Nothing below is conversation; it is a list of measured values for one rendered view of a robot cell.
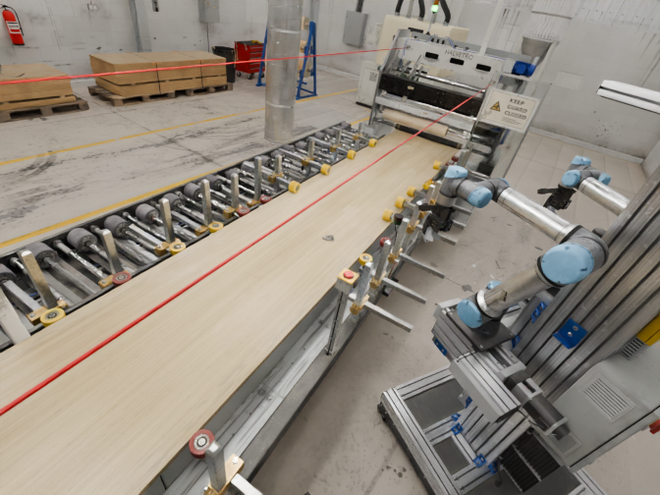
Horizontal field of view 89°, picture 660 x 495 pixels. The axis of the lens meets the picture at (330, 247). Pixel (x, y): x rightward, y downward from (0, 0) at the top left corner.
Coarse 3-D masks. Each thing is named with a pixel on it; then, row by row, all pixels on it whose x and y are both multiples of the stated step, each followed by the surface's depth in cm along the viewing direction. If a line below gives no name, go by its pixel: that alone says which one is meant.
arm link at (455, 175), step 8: (448, 168) 130; (456, 168) 128; (464, 168) 129; (448, 176) 129; (456, 176) 127; (464, 176) 127; (448, 184) 130; (456, 184) 127; (440, 192) 134; (448, 192) 131
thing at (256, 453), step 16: (416, 240) 262; (384, 288) 213; (352, 320) 186; (352, 336) 184; (320, 352) 168; (336, 352) 170; (320, 368) 161; (304, 384) 153; (288, 400) 146; (304, 400) 148; (272, 416) 140; (288, 416) 141; (272, 432) 135; (256, 448) 130; (272, 448) 134; (256, 464) 126
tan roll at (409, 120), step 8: (384, 112) 407; (392, 112) 403; (400, 112) 402; (392, 120) 408; (400, 120) 401; (408, 120) 397; (416, 120) 393; (424, 120) 391; (416, 128) 398; (432, 128) 387; (440, 128) 383; (440, 136) 389; (456, 136) 382; (464, 136) 378
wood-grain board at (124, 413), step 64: (320, 192) 257; (384, 192) 273; (192, 256) 180; (256, 256) 188; (320, 256) 196; (64, 320) 139; (128, 320) 143; (192, 320) 148; (256, 320) 153; (0, 384) 116; (64, 384) 119; (128, 384) 122; (192, 384) 125; (0, 448) 101; (64, 448) 104; (128, 448) 106
